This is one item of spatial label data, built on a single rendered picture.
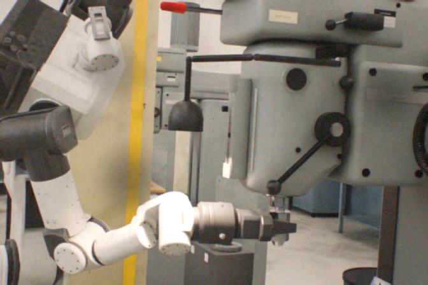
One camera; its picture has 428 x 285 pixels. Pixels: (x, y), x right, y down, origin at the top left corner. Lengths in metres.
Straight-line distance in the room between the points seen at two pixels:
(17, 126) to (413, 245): 0.96
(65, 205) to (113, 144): 1.60
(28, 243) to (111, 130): 1.29
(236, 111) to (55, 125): 0.38
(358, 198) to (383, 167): 7.51
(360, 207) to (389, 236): 7.14
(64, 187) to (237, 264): 0.57
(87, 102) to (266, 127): 0.43
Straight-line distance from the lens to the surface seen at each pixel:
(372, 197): 8.43
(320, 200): 8.61
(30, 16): 1.43
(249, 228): 1.21
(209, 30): 10.72
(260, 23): 1.11
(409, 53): 1.28
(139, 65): 2.90
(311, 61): 1.08
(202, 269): 1.67
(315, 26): 1.15
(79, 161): 2.87
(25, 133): 1.26
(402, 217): 1.52
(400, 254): 1.53
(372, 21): 1.18
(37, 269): 1.71
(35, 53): 1.37
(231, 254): 1.60
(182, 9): 1.28
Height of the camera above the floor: 1.48
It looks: 3 degrees down
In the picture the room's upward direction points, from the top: 3 degrees clockwise
